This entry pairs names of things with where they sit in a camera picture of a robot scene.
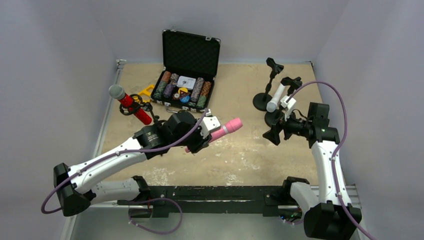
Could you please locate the pink microphone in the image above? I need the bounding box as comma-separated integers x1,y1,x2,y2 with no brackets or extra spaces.
185,118,243,153

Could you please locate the black tripod shock mount stand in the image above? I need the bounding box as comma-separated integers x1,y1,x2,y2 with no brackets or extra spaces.
118,93,160,126

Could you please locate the red glitter microphone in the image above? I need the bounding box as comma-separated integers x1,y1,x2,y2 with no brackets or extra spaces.
108,84,153,125

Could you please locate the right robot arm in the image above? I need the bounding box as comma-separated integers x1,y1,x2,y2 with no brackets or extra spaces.
263,102,362,240

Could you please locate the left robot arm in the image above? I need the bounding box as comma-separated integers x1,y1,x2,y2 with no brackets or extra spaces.
53,111,221,217

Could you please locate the black round base mic stand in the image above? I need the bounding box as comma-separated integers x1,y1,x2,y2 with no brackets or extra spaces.
252,57,284,112

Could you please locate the white microphone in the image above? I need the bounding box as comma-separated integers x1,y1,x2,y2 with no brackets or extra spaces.
266,83,286,113

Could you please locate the black poker chip case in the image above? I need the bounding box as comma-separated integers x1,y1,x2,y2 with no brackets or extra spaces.
150,29,221,113

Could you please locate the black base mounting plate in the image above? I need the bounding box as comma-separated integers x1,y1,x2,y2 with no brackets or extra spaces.
117,185,303,221

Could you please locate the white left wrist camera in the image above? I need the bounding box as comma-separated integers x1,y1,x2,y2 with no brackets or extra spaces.
199,116,221,139

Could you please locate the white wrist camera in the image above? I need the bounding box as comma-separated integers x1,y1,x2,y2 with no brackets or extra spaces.
280,95,297,119
199,116,221,139

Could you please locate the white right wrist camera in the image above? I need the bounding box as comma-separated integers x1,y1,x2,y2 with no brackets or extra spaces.
280,95,297,119

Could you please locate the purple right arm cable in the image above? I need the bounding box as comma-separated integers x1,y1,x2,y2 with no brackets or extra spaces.
287,80,379,240

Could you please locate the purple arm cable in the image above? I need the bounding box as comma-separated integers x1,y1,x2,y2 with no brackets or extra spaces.
287,80,379,240
41,107,210,215

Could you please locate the yellow plastic triangle frame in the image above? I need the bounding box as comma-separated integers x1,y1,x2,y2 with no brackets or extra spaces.
138,84,155,103

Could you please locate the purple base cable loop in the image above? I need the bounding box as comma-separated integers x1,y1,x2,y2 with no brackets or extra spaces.
128,197,184,235

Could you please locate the aluminium table edge rail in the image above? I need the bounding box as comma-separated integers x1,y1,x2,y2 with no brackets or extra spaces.
92,59,127,158

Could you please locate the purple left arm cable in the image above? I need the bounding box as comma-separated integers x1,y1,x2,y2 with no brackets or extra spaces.
41,107,210,215

